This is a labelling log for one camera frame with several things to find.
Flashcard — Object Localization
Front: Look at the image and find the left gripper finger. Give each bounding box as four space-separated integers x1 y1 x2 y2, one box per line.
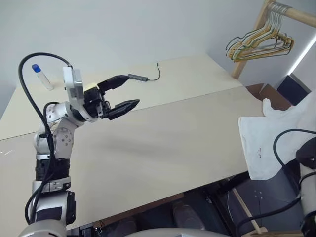
104 99 141 121
97 75 130 91

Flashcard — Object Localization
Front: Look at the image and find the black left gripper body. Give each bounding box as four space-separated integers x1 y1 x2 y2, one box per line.
83 87 112 119

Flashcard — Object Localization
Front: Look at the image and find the white garment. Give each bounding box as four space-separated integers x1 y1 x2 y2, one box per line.
238 89 316 181

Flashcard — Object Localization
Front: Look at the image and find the glue stick with blue cap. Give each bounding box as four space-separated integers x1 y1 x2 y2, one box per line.
31 63 54 91

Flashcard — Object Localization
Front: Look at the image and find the dark rounded shape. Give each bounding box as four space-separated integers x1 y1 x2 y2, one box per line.
172 201 206 231
115 217 139 235

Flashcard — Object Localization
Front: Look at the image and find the silver robot torso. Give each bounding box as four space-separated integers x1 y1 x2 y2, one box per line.
128 226 208 237

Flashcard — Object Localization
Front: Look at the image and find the brown cardboard box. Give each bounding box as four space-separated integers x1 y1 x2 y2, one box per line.
246 83 297 111

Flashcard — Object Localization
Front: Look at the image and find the thin wooden strut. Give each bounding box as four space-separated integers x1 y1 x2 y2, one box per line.
232 188 269 237

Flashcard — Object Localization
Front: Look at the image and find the wooden clothes rack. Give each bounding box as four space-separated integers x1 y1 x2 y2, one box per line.
232 0 316 80

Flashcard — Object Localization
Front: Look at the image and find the black box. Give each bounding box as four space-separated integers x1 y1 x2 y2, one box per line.
276 75 312 107

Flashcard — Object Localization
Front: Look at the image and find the dark grey rounded base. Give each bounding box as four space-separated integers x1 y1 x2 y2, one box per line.
212 160 307 237

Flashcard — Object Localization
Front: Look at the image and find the white light strip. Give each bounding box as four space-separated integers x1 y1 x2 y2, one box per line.
287 37 316 76

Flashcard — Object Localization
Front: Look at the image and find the grey USB hub with cable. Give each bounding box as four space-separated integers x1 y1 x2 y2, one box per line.
127 62 161 81

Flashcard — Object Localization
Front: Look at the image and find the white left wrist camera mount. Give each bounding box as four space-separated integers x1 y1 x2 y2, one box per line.
63 66 97 123

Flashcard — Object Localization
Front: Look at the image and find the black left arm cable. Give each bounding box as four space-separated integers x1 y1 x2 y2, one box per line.
18 52 74 225

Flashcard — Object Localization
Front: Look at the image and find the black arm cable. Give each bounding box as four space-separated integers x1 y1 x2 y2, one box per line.
272 128 316 171
18 52 74 225

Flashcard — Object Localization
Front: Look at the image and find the bunch of wire hangers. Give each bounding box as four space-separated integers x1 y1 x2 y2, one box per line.
227 3 296 62

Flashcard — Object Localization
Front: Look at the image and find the yellow wire hanger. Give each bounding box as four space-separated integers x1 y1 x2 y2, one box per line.
229 3 296 63

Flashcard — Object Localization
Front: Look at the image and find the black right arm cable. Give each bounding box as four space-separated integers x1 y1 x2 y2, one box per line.
272 128 316 171

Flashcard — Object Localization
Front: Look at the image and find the thin black loose cable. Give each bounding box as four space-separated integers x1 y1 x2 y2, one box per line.
235 194 304 235

